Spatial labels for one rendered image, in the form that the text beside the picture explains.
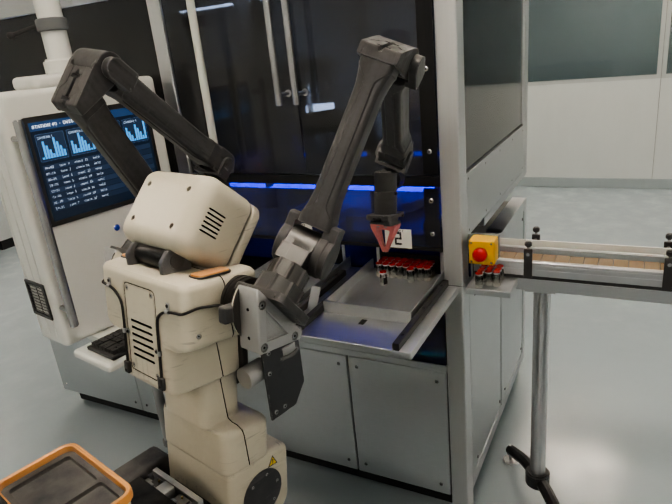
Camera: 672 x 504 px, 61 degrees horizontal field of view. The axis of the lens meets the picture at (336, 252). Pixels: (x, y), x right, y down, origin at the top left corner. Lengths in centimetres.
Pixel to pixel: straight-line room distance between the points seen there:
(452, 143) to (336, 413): 108
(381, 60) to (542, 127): 530
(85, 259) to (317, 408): 97
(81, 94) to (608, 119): 550
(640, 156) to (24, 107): 543
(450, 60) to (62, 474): 127
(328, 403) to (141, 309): 120
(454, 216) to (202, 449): 91
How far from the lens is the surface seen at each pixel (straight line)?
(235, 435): 118
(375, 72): 101
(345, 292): 172
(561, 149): 627
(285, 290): 96
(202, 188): 102
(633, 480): 248
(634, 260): 176
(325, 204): 100
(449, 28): 158
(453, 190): 164
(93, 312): 195
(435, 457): 210
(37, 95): 182
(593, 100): 618
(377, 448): 218
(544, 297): 185
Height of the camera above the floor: 158
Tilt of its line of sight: 20 degrees down
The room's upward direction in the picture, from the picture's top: 6 degrees counter-clockwise
